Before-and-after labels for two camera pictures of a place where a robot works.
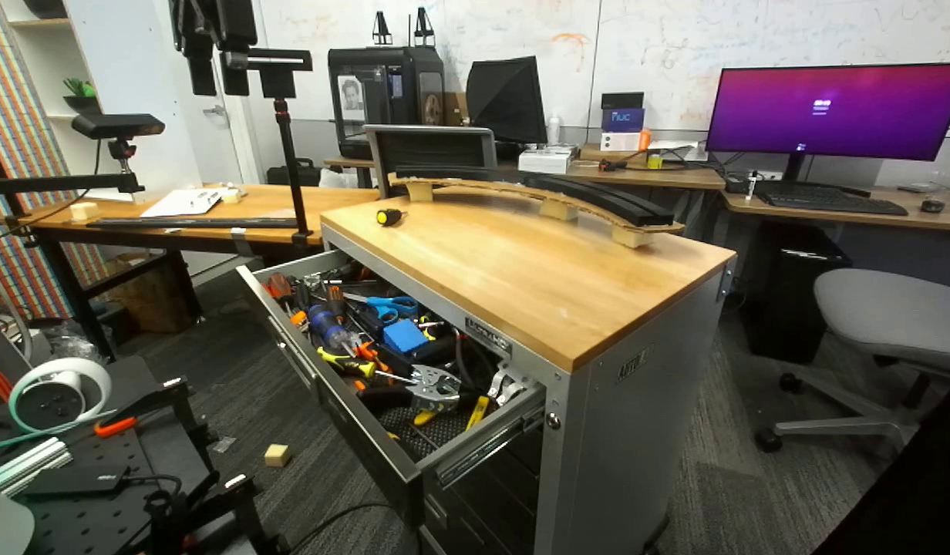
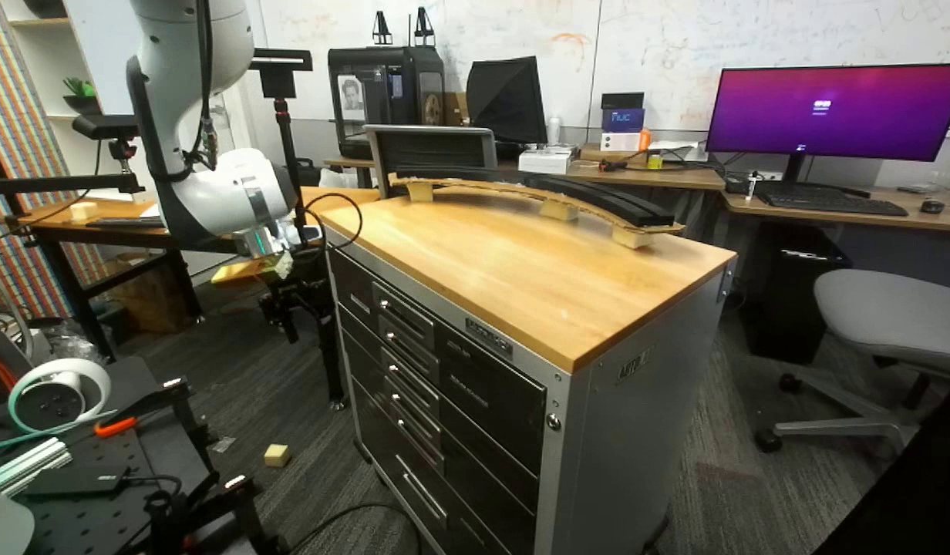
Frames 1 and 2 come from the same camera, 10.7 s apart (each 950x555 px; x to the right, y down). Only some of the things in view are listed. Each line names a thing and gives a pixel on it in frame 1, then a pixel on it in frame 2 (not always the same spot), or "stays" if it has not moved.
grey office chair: [910, 324] stays
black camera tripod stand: [277, 81] stays
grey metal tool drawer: [425, 393] to [487, 431]
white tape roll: [52, 374] stays
